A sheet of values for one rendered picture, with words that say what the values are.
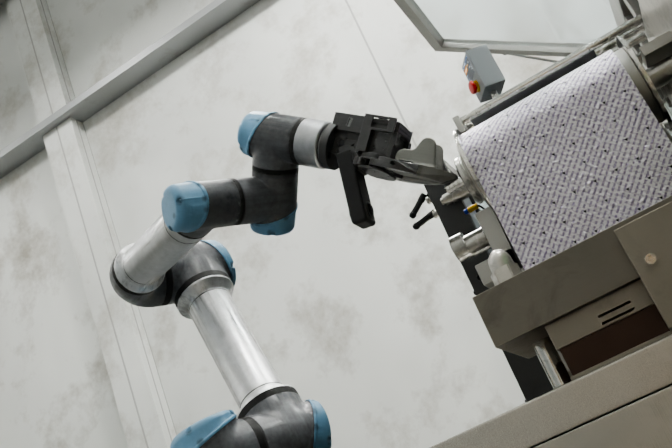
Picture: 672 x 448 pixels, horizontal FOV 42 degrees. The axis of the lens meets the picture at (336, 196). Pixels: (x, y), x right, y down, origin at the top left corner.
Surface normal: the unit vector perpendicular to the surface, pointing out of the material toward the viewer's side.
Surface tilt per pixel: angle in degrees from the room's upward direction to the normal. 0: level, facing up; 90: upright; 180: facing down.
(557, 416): 90
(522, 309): 90
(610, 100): 90
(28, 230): 90
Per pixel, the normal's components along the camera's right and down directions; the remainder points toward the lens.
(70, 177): -0.43, -0.22
